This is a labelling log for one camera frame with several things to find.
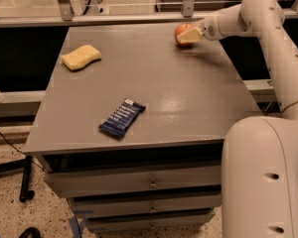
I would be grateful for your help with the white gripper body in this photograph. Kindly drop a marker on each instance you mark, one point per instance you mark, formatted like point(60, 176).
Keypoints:
point(209, 30)

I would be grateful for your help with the red apple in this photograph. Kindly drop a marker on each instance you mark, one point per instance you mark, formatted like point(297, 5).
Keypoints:
point(181, 28)

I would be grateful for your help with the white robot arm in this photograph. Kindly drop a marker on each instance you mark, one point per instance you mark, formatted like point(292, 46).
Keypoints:
point(260, 154)

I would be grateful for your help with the blue rxbar wrapper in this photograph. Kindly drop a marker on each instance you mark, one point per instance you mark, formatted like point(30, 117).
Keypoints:
point(120, 120)

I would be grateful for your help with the yellow sponge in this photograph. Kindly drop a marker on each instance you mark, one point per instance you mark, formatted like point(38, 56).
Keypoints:
point(80, 57)

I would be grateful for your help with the grey drawer cabinet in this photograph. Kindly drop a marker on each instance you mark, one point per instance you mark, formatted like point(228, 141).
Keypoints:
point(134, 140)

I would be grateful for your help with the middle grey drawer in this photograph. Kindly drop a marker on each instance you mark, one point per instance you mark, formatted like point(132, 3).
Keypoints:
point(146, 203)

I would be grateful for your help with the grey drawer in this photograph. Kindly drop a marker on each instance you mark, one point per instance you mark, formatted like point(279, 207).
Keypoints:
point(102, 182)
point(149, 220)
point(146, 203)

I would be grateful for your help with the top grey drawer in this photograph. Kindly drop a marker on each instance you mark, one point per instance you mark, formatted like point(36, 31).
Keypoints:
point(102, 182)

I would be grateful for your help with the bottom grey drawer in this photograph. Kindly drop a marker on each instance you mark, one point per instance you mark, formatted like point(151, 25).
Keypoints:
point(149, 220)

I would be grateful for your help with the black stand leg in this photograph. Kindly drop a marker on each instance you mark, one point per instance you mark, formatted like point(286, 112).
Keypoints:
point(24, 166)

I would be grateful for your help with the black shoe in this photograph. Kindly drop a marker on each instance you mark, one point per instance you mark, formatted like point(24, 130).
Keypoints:
point(31, 232)

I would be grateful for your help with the grey metal rail frame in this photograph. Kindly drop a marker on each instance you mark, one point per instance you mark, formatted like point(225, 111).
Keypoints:
point(36, 13)

